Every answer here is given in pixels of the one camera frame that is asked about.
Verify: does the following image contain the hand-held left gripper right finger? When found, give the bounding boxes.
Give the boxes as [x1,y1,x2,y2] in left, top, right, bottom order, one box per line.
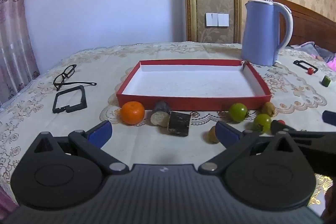
[198,121,302,175]

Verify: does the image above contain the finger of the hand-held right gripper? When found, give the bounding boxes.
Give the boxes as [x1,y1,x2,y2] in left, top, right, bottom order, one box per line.
[271,120,336,141]
[322,110,336,125]

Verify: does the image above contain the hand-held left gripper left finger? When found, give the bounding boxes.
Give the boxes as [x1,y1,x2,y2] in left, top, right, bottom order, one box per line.
[33,120,130,175]

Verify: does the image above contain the green tomato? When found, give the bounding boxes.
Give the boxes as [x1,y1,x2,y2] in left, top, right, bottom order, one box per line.
[252,114,272,133]
[228,103,248,123]

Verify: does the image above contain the orange mandarin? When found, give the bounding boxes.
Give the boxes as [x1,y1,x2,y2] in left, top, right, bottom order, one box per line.
[121,101,145,125]

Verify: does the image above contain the red shallow cardboard box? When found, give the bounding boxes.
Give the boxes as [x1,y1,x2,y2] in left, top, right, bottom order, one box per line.
[116,59,271,111]

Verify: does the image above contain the small brown fruit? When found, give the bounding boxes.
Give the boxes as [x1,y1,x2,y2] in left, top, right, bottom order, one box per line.
[209,126,220,144]
[261,102,276,117]

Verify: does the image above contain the pink cloth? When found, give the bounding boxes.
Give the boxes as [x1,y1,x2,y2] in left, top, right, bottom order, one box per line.
[289,42,336,71]

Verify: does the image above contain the black eyeglasses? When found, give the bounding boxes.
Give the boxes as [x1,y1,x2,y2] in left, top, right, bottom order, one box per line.
[53,64,97,91]

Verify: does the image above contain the wooden headboard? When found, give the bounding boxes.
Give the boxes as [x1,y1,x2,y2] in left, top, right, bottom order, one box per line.
[259,0,336,53]

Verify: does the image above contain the blue electric kettle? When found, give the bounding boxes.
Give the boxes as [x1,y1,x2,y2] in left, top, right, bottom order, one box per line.
[241,0,294,66]

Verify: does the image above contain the patterned pink curtain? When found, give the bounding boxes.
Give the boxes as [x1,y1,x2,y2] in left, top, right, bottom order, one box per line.
[0,0,40,107]

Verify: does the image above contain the black square frame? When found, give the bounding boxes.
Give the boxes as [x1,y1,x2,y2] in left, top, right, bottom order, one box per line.
[52,85,88,114]

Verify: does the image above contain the small black frame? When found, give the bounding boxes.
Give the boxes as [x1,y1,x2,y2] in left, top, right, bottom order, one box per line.
[293,59,319,74]

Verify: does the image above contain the white light switch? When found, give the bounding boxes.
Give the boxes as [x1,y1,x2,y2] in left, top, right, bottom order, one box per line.
[205,13,229,28]

